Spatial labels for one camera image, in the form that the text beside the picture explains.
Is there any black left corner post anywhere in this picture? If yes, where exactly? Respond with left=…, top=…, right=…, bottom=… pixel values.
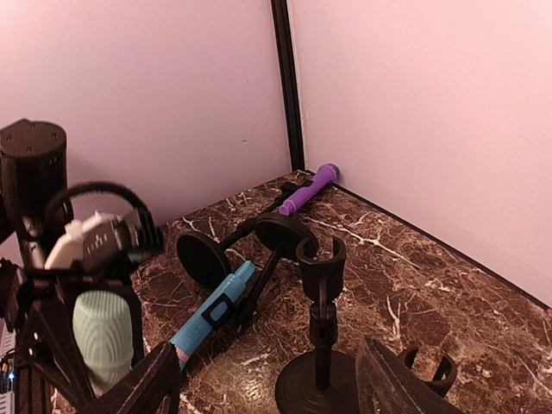
left=270, top=0, right=305, bottom=171

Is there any blue toy microphone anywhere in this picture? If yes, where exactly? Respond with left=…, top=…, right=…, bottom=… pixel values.
left=170, top=260, right=256, bottom=371

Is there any black stand with green microphone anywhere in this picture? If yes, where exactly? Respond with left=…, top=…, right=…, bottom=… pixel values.
left=275, top=238, right=360, bottom=413

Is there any black stand with pink microphone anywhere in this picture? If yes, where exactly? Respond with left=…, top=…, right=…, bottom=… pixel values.
left=396, top=347, right=458, bottom=399

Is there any black stand with blue microphone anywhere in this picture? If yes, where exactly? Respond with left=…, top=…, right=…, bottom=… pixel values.
left=235, top=212, right=319, bottom=325

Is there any purple toy microphone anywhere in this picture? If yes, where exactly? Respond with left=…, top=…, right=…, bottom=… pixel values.
left=278, top=163, right=339, bottom=216

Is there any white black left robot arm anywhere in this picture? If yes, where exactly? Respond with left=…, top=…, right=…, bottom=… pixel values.
left=1, top=119, right=151, bottom=413

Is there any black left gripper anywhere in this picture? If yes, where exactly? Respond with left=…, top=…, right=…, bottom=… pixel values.
left=1, top=258, right=142, bottom=410

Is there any mint green toy microphone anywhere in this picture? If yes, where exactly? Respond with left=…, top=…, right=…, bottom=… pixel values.
left=72, top=291, right=134, bottom=396

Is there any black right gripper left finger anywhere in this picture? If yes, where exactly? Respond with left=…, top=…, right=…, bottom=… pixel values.
left=77, top=342, right=180, bottom=414

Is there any black stand with purple microphone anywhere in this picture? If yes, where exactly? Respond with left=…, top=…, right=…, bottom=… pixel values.
left=176, top=182, right=300, bottom=292

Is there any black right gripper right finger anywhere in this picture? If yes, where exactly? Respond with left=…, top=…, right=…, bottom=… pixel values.
left=355, top=337, right=461, bottom=413

